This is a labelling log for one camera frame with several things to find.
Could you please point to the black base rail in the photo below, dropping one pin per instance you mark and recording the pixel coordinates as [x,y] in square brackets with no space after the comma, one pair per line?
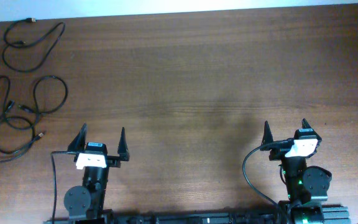
[326,215]

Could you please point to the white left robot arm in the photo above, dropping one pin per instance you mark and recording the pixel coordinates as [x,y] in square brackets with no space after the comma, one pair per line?
[85,202]

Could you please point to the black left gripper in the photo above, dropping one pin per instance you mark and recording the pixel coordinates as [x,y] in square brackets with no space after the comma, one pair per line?
[112,162]

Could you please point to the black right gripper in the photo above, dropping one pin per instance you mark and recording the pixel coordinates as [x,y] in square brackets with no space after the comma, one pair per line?
[267,136]

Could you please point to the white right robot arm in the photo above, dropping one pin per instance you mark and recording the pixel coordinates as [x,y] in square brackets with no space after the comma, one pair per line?
[307,186]

